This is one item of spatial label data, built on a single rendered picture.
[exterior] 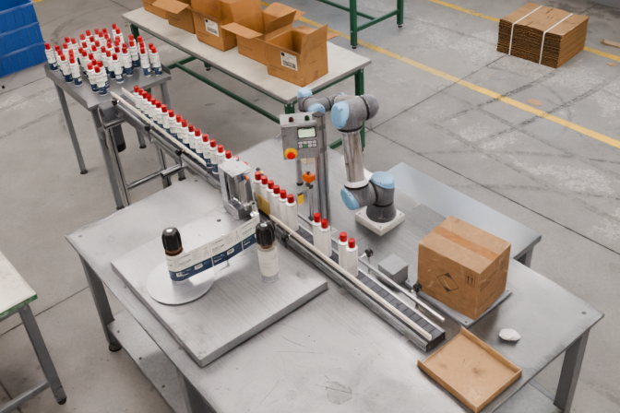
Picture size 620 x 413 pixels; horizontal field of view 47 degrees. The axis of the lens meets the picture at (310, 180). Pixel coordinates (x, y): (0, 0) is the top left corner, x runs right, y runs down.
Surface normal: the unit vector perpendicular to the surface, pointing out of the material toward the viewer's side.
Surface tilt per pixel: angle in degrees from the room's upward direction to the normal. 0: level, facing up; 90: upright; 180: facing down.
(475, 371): 0
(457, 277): 90
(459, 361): 0
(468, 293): 90
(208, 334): 0
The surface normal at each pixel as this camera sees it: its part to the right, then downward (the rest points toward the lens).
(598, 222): -0.06, -0.81
